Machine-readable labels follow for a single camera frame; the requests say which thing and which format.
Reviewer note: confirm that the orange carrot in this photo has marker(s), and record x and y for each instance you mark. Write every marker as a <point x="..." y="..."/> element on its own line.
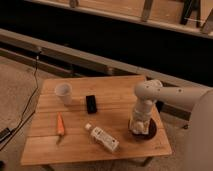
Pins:
<point x="60" y="128"/>

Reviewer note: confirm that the wooden table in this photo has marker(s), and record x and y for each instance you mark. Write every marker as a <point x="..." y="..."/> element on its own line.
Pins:
<point x="114" y="101"/>

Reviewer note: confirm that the black rectangular box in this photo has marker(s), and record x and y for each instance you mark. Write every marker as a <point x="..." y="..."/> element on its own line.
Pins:
<point x="91" y="104"/>

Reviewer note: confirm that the dark brown bowl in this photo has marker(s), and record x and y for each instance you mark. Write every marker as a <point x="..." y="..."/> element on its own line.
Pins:
<point x="152" y="130"/>

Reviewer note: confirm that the white plastic bottle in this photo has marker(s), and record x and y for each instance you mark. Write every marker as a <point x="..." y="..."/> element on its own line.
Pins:
<point x="102" y="137"/>

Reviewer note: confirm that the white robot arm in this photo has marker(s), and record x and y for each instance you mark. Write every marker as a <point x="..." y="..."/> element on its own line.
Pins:
<point x="198" y="154"/>

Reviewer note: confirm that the white sponge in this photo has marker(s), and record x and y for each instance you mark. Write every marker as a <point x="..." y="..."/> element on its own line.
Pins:
<point x="138" y="127"/>

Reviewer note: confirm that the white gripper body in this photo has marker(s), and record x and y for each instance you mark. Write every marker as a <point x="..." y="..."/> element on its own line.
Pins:
<point x="142" y="110"/>

